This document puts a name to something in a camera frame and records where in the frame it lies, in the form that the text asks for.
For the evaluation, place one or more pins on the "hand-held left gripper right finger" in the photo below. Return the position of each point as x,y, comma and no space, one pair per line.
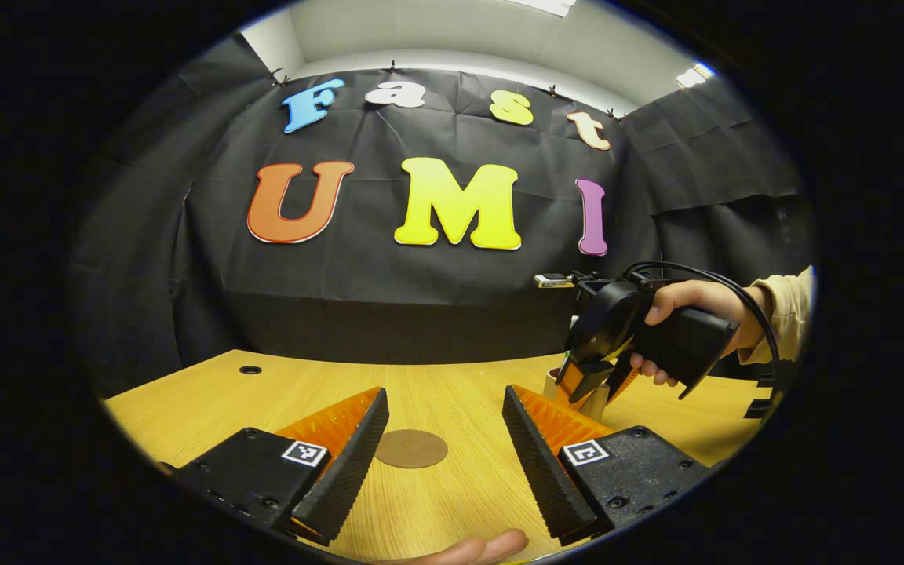
542,467

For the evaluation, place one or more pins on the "wooden desktop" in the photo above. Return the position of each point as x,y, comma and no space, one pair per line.
452,392

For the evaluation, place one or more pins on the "beige cup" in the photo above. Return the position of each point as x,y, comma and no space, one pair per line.
595,404

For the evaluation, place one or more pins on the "brown round coaster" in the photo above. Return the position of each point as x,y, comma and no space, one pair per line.
413,449

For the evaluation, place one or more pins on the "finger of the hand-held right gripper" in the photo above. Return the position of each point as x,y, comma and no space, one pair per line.
581,380
623,375

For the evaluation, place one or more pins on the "black backdrop cloth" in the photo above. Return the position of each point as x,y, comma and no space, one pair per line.
421,298

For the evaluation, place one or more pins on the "ceiling light panel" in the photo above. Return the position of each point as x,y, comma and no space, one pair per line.
546,6
694,75

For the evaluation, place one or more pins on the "black desk clamp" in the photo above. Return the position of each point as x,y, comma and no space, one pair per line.
760,404

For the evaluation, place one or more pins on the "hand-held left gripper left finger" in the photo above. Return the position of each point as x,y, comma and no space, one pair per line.
350,467

